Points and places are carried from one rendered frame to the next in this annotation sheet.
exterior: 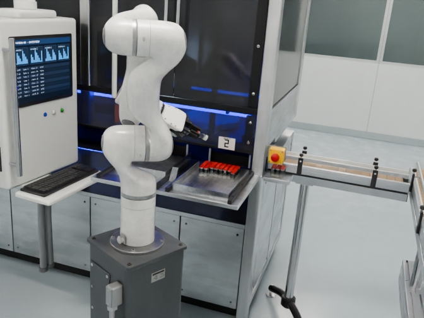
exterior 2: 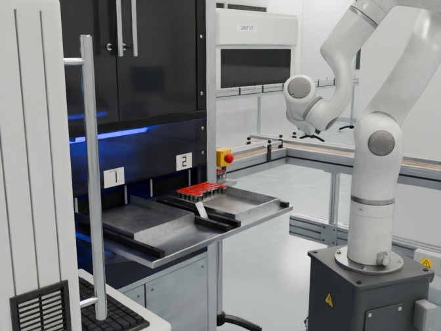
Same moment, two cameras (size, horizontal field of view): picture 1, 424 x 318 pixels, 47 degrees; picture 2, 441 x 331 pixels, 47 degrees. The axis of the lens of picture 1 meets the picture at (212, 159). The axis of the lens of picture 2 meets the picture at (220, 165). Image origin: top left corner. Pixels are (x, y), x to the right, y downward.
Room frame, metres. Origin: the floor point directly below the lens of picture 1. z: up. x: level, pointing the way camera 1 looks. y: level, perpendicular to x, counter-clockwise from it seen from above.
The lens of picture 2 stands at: (1.35, 1.66, 1.45)
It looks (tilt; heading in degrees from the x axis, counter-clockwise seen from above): 13 degrees down; 295
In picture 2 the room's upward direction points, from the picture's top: straight up
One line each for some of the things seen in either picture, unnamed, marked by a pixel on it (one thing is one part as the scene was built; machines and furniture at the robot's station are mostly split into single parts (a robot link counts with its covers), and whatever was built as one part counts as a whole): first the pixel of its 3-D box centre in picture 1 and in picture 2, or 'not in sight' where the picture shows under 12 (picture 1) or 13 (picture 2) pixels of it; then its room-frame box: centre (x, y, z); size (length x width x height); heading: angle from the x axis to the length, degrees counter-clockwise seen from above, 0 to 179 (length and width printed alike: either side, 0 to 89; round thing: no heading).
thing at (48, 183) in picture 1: (62, 178); (83, 301); (2.17, 0.71, 0.82); 0.40 x 0.14 x 0.02; 158
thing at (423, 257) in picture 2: not in sight; (428, 261); (1.39, -0.72, 0.50); 0.12 x 0.05 x 0.09; 163
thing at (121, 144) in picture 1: (129, 160); (376, 159); (1.52, 0.27, 1.16); 0.19 x 0.12 x 0.24; 103
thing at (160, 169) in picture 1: (154, 160); (132, 217); (2.31, 0.29, 0.90); 0.34 x 0.26 x 0.04; 163
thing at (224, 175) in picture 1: (217, 172); (205, 194); (2.19, -0.03, 0.90); 0.18 x 0.02 x 0.05; 73
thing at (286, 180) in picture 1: (278, 176); (215, 182); (2.29, -0.34, 0.87); 0.14 x 0.13 x 0.02; 163
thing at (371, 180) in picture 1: (337, 170); (237, 158); (2.31, -0.63, 0.92); 0.69 x 0.16 x 0.16; 73
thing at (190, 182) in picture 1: (212, 179); (222, 201); (2.10, -0.01, 0.90); 0.34 x 0.26 x 0.04; 163
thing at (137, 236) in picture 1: (137, 217); (370, 230); (1.53, 0.24, 0.95); 0.19 x 0.19 x 0.18
